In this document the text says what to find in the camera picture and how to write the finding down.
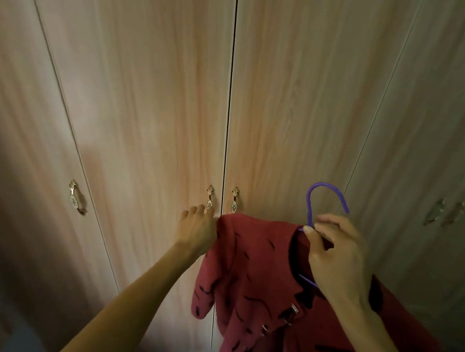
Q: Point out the red fuzzy cardigan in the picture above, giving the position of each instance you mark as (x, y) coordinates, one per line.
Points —
(259, 261)

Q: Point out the person's right hand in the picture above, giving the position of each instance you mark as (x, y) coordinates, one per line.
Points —
(341, 261)

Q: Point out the light wooden wardrobe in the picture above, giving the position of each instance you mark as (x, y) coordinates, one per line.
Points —
(143, 99)

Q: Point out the person's left forearm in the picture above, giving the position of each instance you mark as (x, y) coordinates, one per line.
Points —
(132, 304)

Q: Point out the person's left hand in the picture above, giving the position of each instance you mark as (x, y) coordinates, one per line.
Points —
(198, 230)

